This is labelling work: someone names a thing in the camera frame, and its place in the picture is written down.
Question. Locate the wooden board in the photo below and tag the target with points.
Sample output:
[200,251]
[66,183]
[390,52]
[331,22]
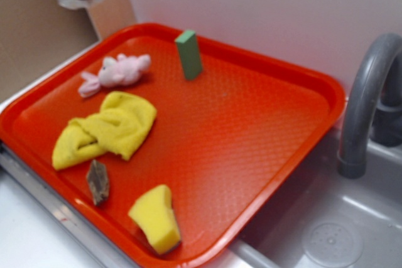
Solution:
[109,16]

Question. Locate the pink plush toy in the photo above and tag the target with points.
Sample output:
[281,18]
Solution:
[115,72]

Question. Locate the green rectangular block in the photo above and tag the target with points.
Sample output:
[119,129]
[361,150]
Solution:
[189,53]

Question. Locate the yellow cloth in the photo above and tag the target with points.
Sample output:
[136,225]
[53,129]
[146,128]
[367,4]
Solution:
[120,127]

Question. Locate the red plastic tray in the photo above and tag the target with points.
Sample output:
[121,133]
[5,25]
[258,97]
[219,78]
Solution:
[223,143]

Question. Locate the brown wood piece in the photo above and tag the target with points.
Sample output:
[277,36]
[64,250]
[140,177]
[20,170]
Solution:
[98,182]

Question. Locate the yellow sponge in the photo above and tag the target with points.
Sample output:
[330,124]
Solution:
[153,213]

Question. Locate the grey faucet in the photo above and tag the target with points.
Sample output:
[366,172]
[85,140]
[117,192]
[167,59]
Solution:
[373,111]

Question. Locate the grey sink basin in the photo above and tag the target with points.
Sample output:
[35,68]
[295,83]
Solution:
[316,192]

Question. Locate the sink drain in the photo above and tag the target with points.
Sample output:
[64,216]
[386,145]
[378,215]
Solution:
[332,244]

